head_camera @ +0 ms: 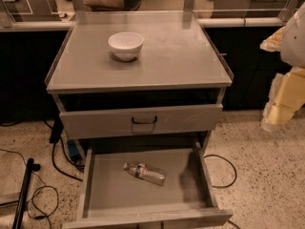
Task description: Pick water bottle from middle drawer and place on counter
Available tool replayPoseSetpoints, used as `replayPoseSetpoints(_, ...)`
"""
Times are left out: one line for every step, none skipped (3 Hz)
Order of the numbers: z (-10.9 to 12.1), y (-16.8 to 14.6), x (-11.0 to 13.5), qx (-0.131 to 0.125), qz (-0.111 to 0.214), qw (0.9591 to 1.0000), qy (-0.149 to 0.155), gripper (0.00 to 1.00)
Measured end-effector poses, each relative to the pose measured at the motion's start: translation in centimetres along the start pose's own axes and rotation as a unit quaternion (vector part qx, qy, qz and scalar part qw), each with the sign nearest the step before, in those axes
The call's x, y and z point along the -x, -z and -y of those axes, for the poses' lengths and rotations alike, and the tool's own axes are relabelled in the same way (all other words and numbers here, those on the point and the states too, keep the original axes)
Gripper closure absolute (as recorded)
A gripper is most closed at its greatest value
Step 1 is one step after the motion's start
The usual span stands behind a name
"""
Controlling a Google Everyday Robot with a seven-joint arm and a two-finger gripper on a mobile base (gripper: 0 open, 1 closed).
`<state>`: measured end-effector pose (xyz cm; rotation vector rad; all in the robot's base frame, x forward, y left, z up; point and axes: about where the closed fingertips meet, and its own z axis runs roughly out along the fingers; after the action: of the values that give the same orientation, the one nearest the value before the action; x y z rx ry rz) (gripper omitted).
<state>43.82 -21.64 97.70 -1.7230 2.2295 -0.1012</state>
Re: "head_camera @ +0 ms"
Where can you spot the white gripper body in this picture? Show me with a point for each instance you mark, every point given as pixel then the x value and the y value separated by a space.
pixel 294 45

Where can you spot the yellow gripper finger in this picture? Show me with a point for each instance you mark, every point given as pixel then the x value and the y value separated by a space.
pixel 274 42
pixel 279 109

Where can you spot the clear plastic water bottle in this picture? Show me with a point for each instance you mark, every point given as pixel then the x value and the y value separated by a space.
pixel 146 172

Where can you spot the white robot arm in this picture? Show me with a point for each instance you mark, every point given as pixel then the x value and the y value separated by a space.
pixel 293 40

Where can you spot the grey drawer cabinet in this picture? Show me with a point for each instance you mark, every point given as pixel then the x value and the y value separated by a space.
pixel 177 65

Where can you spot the grey open middle drawer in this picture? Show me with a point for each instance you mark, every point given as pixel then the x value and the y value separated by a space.
pixel 113 199

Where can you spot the grey top drawer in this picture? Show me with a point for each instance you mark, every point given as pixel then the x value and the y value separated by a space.
pixel 171 120

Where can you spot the grey background desk right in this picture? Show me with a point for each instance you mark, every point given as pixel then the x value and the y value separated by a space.
pixel 247 8

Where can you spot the grey background desk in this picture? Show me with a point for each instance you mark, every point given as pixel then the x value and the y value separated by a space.
pixel 32 10
pixel 247 8

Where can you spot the white ceramic bowl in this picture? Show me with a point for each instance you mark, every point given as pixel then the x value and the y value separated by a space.
pixel 126 45

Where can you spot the blue box under cabinet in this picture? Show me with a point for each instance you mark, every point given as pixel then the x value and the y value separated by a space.
pixel 73 150

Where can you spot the grey background desk left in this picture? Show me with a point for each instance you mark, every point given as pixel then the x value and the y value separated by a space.
pixel 32 10

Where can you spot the black metal stand bar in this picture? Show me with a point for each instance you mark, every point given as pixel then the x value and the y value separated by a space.
pixel 21 204

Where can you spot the white barrier rail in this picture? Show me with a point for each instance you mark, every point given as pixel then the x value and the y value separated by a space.
pixel 205 23

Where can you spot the black drawer handle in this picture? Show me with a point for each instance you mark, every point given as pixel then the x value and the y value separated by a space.
pixel 145 121

